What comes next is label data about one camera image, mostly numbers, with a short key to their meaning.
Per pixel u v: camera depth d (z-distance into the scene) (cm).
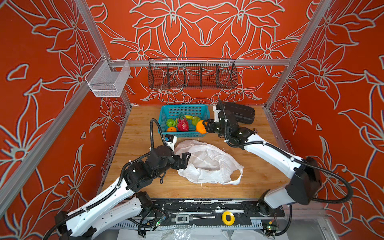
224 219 69
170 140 59
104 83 87
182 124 97
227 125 59
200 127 78
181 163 61
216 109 71
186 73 100
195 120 104
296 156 45
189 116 108
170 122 103
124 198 47
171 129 100
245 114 107
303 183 42
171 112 110
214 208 74
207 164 88
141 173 48
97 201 42
